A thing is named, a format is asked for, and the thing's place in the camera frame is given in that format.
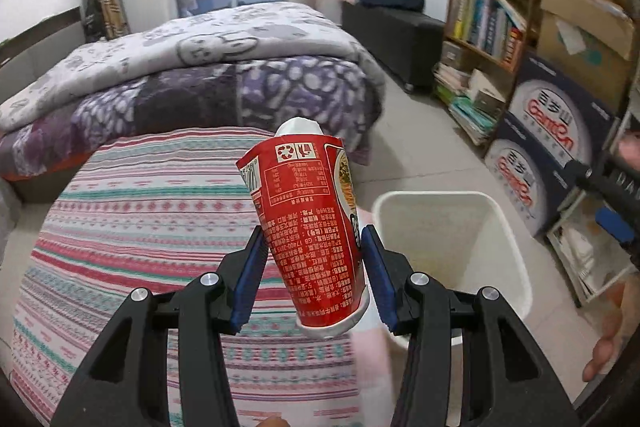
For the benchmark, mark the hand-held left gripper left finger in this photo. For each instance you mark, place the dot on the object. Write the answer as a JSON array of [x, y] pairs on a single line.
[[250, 272]]

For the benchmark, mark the black storage bench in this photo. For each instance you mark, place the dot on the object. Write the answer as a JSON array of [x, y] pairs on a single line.
[[395, 42]]

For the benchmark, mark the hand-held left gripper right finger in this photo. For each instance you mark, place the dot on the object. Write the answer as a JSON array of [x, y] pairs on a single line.
[[380, 277]]

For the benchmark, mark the purple patterned quilt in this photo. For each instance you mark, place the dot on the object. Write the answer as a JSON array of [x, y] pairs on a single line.
[[300, 92]]

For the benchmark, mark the printed cardboard box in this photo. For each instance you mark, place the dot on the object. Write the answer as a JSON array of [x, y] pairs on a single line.
[[530, 187], [555, 107]]

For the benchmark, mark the striped bed sheet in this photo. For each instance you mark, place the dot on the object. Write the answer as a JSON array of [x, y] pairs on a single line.
[[125, 232]]

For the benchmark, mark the grey printed blanket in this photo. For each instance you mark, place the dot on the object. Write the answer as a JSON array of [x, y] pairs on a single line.
[[200, 42]]

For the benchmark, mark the brown cardboard box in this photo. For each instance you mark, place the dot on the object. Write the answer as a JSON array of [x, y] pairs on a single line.
[[575, 37]]

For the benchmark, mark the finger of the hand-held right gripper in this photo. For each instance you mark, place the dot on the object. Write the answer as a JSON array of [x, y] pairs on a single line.
[[585, 177], [615, 224]]

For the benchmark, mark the pile of books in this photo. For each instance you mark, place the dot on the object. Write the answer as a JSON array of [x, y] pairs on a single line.
[[470, 102]]

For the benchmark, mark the red paper cup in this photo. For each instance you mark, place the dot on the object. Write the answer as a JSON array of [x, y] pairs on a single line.
[[310, 232]]

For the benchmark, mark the person's right hand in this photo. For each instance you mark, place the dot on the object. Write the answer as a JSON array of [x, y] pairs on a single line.
[[610, 342]]

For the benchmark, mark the grey bed headboard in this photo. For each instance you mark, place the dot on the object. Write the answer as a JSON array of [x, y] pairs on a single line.
[[50, 24]]

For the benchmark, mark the white trash bin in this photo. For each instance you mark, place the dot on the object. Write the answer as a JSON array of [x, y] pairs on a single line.
[[450, 232]]

